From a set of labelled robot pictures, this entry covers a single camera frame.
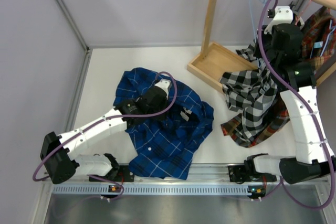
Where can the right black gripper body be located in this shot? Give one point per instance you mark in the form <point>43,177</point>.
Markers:
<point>270,53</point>

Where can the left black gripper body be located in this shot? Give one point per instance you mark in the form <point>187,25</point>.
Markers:
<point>163,107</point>

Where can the blue plaid shirt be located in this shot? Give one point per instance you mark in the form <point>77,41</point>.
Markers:
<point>186,125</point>

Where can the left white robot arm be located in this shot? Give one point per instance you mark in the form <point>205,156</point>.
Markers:
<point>63,154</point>

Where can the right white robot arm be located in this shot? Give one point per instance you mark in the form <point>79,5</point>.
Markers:
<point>297,86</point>

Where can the red brown plaid shirt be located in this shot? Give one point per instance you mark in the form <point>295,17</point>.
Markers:
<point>311,30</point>

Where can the blue hanger under red shirt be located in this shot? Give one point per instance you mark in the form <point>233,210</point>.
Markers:
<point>323,39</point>

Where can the black white checkered shirt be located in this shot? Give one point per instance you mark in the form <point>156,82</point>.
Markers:
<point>254,95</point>

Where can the wooden clothes rack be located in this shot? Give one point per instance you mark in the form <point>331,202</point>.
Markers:
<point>214,59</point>

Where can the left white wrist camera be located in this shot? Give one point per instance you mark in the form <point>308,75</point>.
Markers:
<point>164,84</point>

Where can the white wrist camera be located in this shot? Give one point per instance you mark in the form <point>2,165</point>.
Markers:
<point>164,84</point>
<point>280,15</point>

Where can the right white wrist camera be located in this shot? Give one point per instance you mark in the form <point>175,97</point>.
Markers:
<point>280,15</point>

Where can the pink wire hanger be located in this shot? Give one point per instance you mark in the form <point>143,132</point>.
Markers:
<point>298,18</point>

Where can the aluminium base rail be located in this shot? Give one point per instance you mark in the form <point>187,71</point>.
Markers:
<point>181,172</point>

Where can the grey slotted cable duct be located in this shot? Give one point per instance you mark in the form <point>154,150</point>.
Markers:
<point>148,189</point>

